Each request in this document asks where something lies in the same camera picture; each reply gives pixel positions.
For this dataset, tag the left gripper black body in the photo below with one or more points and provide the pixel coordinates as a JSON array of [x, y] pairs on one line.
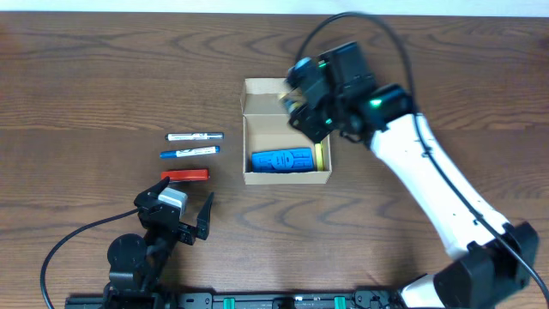
[[181, 227]]

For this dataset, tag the cardboard box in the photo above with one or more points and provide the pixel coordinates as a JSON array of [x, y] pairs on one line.
[[265, 127]]

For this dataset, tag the blue whiteboard marker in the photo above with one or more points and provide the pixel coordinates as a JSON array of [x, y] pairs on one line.
[[189, 152]]

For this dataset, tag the correction tape dispenser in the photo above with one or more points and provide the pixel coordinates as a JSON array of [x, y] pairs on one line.
[[290, 104]]

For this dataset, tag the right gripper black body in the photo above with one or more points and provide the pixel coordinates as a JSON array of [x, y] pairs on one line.
[[310, 121]]

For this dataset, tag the yellow highlighter pen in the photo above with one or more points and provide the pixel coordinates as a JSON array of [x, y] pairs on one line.
[[319, 157]]

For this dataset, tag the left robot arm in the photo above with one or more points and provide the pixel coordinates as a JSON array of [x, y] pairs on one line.
[[137, 262]]

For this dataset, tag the blue magnetic whiteboard eraser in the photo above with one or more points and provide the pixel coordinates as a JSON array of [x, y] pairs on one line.
[[293, 160]]

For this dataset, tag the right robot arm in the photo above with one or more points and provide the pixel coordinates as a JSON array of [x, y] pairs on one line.
[[490, 258]]

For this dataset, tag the black whiteboard marker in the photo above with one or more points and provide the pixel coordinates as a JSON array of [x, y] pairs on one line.
[[195, 136]]

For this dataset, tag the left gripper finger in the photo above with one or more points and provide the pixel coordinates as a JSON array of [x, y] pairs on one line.
[[203, 218], [150, 197]]

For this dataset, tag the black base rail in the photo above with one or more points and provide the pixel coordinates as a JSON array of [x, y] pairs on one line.
[[361, 299]]

